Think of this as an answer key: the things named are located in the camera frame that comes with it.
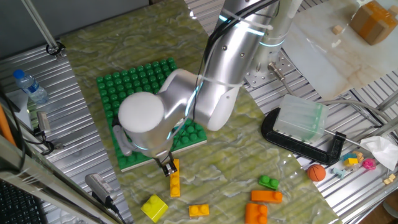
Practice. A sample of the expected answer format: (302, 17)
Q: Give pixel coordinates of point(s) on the black keyboard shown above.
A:
(17, 205)

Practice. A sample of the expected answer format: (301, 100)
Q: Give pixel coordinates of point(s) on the translucent plastic box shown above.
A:
(300, 118)

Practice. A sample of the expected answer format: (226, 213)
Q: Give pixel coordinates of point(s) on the yellow small block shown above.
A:
(350, 161)

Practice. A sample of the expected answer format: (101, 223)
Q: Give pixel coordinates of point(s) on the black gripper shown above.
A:
(163, 158)

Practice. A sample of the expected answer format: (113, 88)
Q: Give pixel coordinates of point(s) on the small gray camera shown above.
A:
(43, 123)

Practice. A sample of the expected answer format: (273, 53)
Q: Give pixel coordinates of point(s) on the large wooden cube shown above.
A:
(393, 10)

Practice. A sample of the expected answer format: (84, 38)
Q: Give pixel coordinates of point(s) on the gray wrist camera bracket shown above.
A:
(121, 143)

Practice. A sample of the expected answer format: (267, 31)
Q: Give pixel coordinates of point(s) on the amber two-stud brick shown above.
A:
(199, 211)

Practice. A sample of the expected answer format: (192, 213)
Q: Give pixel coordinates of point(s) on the green two-stud brick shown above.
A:
(269, 183)

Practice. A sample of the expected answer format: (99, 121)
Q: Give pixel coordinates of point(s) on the metal tripod pole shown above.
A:
(40, 26)

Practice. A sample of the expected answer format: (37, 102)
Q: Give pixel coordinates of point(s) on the white crumpled tissue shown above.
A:
(381, 151)

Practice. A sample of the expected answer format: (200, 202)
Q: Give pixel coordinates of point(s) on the white marble pattern sheet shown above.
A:
(326, 62)

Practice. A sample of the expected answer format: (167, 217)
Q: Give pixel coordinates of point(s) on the amber four-stud brick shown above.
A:
(175, 183)

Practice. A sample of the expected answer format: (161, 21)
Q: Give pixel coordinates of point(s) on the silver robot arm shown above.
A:
(141, 112)

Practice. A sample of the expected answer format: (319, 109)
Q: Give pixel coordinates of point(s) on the green marble pattern mat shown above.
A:
(233, 161)

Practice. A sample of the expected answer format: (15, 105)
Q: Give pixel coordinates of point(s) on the orange square brick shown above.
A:
(256, 214)

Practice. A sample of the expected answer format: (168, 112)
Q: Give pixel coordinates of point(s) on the small basketball toy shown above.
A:
(316, 173)

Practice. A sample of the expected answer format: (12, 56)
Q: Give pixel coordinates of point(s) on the gray camera with label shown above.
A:
(100, 186)

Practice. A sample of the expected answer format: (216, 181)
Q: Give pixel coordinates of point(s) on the metal frame bar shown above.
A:
(46, 180)

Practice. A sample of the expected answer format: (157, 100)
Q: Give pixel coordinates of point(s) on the pink small toy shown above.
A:
(369, 164)

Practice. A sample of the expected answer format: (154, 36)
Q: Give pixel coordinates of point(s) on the tan small block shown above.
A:
(359, 155)

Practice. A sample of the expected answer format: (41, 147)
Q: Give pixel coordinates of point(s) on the teal small block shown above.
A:
(348, 155)

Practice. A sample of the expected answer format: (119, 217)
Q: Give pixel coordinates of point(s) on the brown cardboard box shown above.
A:
(373, 21)

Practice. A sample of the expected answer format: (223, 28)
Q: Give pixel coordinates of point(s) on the aluminium arm base plate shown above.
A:
(264, 77)

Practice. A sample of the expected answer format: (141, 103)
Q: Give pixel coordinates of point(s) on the light blue small toy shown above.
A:
(338, 172)

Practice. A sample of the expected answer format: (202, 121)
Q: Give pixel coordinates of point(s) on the orange pole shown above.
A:
(6, 127)

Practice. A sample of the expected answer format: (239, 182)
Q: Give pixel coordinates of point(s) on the clear water bottle blue cap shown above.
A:
(31, 87)

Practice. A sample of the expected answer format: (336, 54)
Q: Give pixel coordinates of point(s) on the lime yellow square brick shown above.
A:
(154, 209)

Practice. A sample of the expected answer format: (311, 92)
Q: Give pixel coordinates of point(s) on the green studded baseplate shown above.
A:
(130, 81)

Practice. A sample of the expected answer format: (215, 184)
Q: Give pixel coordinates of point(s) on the black C-clamp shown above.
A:
(298, 149)

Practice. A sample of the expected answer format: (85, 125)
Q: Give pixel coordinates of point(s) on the small wooden cube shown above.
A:
(337, 30)

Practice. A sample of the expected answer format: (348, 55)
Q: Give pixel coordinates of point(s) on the small wooden piece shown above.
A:
(389, 179)

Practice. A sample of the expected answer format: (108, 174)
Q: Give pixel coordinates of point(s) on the orange long brick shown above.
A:
(265, 197)

